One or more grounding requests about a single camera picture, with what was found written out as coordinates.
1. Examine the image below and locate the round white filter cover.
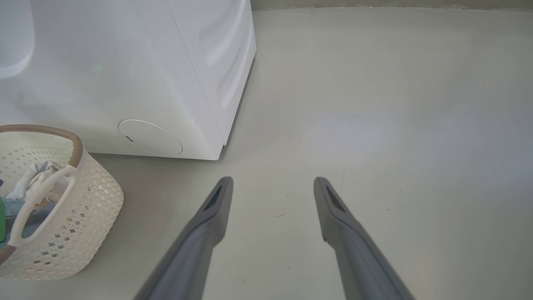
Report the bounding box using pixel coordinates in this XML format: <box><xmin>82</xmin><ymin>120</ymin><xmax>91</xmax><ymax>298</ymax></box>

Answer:
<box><xmin>118</xmin><ymin>119</ymin><xmax>183</xmax><ymax>158</ymax></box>

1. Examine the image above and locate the cream laundry basket brown rim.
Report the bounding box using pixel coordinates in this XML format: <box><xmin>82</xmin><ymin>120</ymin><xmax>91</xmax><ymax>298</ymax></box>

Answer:
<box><xmin>0</xmin><ymin>124</ymin><xmax>125</xmax><ymax>280</ymax></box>

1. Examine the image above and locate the white front-load washing machine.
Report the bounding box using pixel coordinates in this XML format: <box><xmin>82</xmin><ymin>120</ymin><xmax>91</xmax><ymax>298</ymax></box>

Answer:
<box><xmin>0</xmin><ymin>0</ymin><xmax>257</xmax><ymax>161</ymax></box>

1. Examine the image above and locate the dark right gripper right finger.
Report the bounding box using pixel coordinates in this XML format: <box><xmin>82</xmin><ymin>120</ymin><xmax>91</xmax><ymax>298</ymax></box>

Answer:
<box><xmin>313</xmin><ymin>177</ymin><xmax>416</xmax><ymax>300</ymax></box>

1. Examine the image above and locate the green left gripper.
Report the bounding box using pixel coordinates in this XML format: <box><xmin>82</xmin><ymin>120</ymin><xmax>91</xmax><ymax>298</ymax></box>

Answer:
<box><xmin>0</xmin><ymin>197</ymin><xmax>7</xmax><ymax>245</ymax></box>

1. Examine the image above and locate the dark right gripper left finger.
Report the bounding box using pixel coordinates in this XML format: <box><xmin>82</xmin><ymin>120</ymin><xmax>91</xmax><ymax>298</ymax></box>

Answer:
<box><xmin>133</xmin><ymin>176</ymin><xmax>234</xmax><ymax>300</ymax></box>

